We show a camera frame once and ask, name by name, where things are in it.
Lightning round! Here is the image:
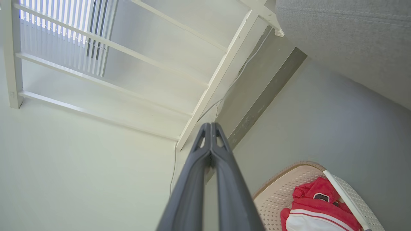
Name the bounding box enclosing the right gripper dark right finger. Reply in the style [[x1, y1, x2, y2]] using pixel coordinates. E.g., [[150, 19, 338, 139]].
[[210, 123, 265, 231]]

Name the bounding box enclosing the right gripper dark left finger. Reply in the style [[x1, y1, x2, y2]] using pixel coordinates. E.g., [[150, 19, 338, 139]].
[[156, 123, 212, 231]]

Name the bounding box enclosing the beige perforated laundry basket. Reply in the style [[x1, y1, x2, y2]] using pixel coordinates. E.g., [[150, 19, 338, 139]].
[[253, 161, 386, 231]]

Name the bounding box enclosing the white garment with red stripes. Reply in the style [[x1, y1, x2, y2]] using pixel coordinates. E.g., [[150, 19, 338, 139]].
[[285, 209, 351, 231]]

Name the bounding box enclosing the red sports jersey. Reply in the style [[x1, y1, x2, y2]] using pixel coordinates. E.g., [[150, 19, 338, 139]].
[[280, 176, 364, 231]]

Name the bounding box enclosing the raised concrete step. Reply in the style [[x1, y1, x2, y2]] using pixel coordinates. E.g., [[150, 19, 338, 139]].
[[205, 26, 308, 184]]

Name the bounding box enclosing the white railing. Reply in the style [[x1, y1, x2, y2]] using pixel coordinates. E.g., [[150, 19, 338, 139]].
[[3, 0, 285, 151]]

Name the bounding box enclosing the grey fabric sofa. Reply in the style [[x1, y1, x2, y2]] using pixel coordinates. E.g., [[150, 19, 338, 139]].
[[275, 0, 411, 111]]

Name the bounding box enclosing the window with vertical blinds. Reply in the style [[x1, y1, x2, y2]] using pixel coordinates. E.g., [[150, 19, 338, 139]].
[[19, 0, 120, 78]]

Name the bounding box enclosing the long grey cable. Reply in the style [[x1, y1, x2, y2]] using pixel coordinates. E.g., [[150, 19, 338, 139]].
[[170, 28, 274, 196]]

